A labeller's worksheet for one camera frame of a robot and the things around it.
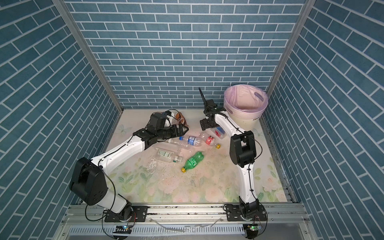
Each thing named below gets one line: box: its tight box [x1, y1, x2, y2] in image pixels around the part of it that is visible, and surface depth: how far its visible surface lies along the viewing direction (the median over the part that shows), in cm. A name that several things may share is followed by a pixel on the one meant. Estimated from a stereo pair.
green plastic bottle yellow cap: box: [181, 151, 204, 173], surface depth 89 cm
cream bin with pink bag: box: [223, 84, 269, 132], surface depth 97 cm
